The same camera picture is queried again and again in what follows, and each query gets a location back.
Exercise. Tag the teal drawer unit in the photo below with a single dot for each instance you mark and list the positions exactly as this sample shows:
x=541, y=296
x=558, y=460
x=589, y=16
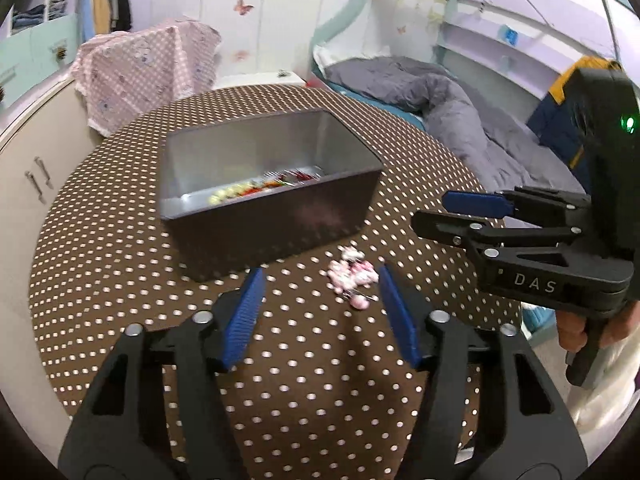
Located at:
x=35, y=45

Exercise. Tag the beige cabinet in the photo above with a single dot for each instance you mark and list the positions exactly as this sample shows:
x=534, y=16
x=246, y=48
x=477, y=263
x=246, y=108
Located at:
x=25, y=200

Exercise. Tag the white nightstand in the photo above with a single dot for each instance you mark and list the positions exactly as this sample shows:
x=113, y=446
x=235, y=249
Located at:
x=260, y=81

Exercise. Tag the small blue shelf item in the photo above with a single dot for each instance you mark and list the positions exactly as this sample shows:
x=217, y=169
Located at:
x=510, y=35

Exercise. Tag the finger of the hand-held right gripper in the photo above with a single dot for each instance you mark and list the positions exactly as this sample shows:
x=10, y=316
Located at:
x=520, y=240
x=475, y=203

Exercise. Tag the grey duvet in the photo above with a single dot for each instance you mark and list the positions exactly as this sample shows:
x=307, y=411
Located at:
x=450, y=110

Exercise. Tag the pink butterfly wall sticker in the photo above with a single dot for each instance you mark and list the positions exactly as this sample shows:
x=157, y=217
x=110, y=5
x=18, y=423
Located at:
x=243, y=6

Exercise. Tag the teal bed headboard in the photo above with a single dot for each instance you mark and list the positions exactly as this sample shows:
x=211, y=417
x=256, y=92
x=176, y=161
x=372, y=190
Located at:
x=345, y=15

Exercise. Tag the navy and yellow jacket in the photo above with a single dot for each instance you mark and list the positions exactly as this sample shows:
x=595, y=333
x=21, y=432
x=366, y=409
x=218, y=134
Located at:
x=552, y=115

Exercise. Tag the person's right hand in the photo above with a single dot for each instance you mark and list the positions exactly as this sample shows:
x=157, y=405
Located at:
x=570, y=330

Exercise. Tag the pink checked cloth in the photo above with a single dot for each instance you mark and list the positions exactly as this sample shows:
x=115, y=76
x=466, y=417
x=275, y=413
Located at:
x=140, y=70

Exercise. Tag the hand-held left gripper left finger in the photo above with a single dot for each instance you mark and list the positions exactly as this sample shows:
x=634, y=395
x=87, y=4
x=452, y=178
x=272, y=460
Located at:
x=242, y=325

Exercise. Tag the brown polka dot tablecloth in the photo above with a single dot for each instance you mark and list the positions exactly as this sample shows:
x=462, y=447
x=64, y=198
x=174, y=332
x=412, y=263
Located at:
x=125, y=260

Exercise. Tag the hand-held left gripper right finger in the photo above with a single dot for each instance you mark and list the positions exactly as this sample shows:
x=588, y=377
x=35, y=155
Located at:
x=400, y=317

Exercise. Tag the dark grey storage box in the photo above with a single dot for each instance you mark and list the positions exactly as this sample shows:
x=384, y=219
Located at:
x=280, y=220

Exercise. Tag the folded jeans stack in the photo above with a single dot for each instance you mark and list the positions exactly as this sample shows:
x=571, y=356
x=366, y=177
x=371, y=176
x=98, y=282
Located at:
x=37, y=12

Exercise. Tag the lilac wall shelf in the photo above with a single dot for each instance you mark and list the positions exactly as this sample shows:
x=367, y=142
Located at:
x=500, y=55

